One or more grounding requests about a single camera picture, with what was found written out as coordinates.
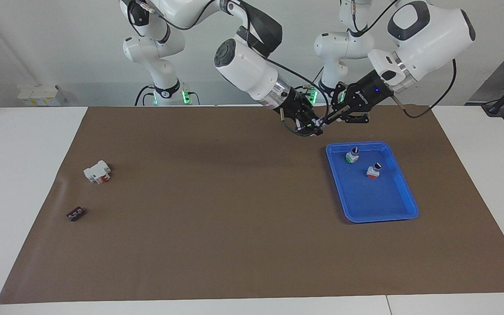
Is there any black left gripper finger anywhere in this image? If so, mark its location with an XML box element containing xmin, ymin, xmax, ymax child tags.
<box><xmin>322</xmin><ymin>82</ymin><xmax>352</xmax><ymax>126</ymax></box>
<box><xmin>323</xmin><ymin>111</ymin><xmax>371</xmax><ymax>128</ymax></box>

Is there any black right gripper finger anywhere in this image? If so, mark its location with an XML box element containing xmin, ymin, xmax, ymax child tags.
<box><xmin>298</xmin><ymin>98</ymin><xmax>320</xmax><ymax>125</ymax></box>
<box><xmin>294</xmin><ymin>117</ymin><xmax>323</xmax><ymax>137</ymax></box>

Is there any blue plastic tray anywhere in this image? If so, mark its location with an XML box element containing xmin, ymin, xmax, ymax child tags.
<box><xmin>325</xmin><ymin>141</ymin><xmax>420</xmax><ymax>224</ymax></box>

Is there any brown table mat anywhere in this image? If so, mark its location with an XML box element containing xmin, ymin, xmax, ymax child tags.
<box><xmin>0</xmin><ymin>105</ymin><xmax>504</xmax><ymax>305</ymax></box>

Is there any white circuit breaker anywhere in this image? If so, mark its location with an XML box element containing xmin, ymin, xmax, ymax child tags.
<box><xmin>83</xmin><ymin>160</ymin><xmax>112</xmax><ymax>185</ymax></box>

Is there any white power strip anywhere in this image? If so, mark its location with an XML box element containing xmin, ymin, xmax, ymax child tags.
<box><xmin>17</xmin><ymin>84</ymin><xmax>67</xmax><ymax>106</ymax></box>

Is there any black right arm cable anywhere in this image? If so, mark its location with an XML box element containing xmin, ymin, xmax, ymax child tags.
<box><xmin>234</xmin><ymin>26</ymin><xmax>328</xmax><ymax>137</ymax></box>

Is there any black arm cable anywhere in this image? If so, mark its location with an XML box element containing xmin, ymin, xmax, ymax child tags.
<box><xmin>392</xmin><ymin>57</ymin><xmax>459</xmax><ymax>119</ymax></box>
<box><xmin>234</xmin><ymin>26</ymin><xmax>328</xmax><ymax>137</ymax></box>

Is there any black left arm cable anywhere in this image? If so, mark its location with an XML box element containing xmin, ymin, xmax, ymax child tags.
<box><xmin>392</xmin><ymin>57</ymin><xmax>459</xmax><ymax>119</ymax></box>

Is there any black base cable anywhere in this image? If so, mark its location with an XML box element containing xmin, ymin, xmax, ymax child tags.
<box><xmin>134</xmin><ymin>84</ymin><xmax>157</xmax><ymax>107</ymax></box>

